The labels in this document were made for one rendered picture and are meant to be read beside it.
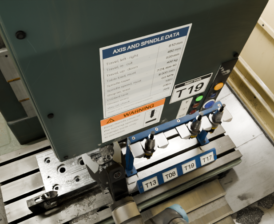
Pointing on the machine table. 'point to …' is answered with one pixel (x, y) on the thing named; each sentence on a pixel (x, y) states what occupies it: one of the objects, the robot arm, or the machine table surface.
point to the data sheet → (140, 69)
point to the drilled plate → (68, 190)
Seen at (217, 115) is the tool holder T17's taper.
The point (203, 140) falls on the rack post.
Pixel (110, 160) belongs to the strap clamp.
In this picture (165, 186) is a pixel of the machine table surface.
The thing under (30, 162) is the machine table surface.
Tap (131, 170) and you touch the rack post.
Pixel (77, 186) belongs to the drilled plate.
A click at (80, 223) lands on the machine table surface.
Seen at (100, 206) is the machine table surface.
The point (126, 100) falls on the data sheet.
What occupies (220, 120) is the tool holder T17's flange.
